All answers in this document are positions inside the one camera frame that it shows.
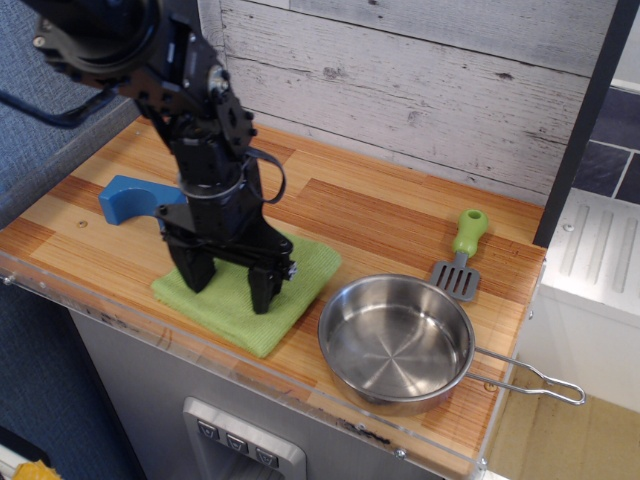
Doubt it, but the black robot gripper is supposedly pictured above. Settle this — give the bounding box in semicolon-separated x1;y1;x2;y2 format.
155;187;297;315

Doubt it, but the green towel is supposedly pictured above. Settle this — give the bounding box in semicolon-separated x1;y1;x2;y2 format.
151;235;341;358

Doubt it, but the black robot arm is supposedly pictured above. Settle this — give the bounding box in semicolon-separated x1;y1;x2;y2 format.
32;1;296;314

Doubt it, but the clear acrylic front guard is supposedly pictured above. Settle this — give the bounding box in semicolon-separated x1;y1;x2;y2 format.
1;253;491;479

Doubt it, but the blue wooden arch block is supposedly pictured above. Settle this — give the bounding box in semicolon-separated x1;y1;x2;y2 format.
98;175;186;225

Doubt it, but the silver button control panel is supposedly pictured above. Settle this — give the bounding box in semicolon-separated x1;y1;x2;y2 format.
183;397;307;479

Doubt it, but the stainless steel pan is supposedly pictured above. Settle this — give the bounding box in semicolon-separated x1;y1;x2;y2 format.
317;273;587;418

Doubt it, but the yellow black object on floor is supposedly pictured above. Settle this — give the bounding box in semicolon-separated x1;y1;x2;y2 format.
1;460;62;480

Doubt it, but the white ribbed side cabinet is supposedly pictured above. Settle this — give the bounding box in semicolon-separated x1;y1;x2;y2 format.
517;189;639;410

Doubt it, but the green handled grey spatula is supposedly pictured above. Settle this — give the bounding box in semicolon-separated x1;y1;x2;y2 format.
429;209;489;302

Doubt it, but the dark right support post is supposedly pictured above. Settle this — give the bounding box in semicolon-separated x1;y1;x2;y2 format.
533;0;639;248

